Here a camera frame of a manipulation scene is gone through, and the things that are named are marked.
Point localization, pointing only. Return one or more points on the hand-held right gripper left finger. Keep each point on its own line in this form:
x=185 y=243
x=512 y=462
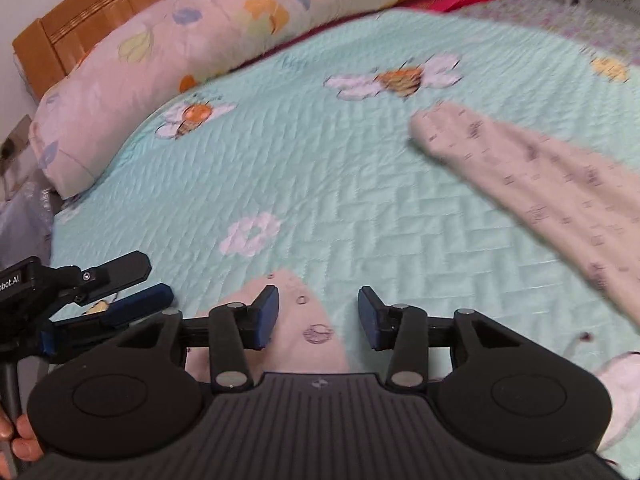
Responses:
x=270 y=317

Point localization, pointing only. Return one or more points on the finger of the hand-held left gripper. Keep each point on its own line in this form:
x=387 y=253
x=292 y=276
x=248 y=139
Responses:
x=115 y=270
x=140 y=300

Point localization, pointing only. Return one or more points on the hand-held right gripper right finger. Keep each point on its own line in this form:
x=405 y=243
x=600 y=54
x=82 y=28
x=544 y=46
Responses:
x=367 y=320

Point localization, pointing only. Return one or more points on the pink printed pants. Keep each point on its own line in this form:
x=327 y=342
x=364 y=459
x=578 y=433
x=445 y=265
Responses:
x=550 y=185

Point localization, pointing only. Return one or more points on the person's left hand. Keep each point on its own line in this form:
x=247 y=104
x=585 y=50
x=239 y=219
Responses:
x=25 y=442

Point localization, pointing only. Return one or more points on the grey plastic bag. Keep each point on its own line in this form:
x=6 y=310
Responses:
x=25 y=215

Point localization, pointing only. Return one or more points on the mint quilted bee bedspread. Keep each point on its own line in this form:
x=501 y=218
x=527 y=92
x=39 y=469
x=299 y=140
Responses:
x=350 y=185

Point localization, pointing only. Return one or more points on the floral pink pillow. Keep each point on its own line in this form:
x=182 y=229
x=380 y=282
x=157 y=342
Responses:
x=200 y=35

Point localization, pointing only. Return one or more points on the wooden headboard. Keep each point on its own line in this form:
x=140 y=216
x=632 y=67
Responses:
x=75 y=20

